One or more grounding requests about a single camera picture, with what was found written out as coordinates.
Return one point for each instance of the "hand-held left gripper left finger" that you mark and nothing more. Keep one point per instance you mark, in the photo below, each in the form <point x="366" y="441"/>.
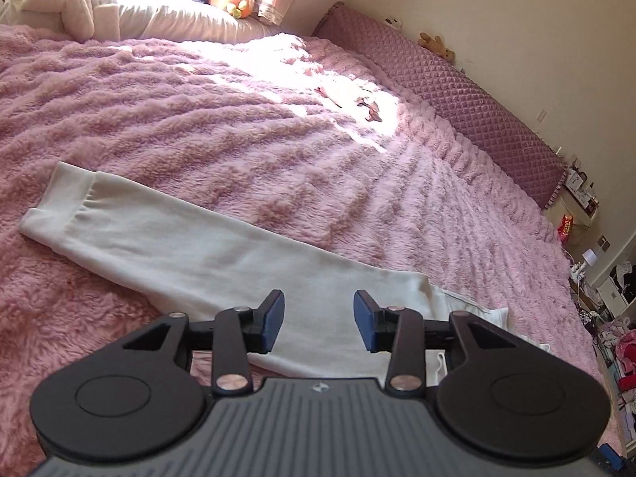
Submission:
<point x="275" y="320"/>

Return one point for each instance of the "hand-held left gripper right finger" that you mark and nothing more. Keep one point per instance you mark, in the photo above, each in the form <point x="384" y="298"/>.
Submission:
<point x="364" y="320"/>

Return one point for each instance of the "white printed sweatshirt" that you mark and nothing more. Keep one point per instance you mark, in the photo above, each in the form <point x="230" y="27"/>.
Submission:
<point x="198" y="258"/>

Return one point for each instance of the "pile of pink clothes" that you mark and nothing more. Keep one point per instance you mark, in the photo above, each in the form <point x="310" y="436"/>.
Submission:
<point x="621" y="345"/>

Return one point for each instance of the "white power strip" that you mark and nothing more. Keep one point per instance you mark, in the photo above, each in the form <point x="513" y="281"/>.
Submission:
<point x="576" y="271"/>

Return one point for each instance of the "red snack bag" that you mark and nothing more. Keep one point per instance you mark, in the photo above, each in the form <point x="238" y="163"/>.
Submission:
<point x="565" y="226"/>

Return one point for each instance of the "pink fluffy blanket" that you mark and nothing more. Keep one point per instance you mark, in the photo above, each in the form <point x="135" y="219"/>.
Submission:
<point x="198" y="109"/>

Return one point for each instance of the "small white table lamp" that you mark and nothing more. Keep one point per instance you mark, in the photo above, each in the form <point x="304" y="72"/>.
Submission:
<point x="589" y="257"/>

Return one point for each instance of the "cream nightstand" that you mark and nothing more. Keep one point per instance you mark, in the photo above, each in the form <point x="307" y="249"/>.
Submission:
<point x="571" y="208"/>

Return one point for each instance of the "pink quilted headboard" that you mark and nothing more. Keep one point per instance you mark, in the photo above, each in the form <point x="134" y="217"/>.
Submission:
<point x="447" y="89"/>

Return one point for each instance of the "white open wardrobe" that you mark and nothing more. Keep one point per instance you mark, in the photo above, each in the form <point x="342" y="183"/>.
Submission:
<point x="616" y="288"/>

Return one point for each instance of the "brown teddy bear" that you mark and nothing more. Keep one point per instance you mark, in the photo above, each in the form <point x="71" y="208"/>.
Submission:
<point x="437" y="44"/>

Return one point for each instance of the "white pillow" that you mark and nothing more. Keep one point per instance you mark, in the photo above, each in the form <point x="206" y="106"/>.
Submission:
<point x="174" y="20"/>

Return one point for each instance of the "orange plush toy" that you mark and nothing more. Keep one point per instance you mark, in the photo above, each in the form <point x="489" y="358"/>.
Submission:
<point x="231" y="2"/>

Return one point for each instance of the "white fluffy throw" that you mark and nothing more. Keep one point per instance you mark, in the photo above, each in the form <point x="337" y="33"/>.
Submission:
<point x="54" y="0"/>

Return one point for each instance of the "white wall socket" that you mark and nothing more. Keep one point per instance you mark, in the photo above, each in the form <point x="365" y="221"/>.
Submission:
<point x="541" y="115"/>

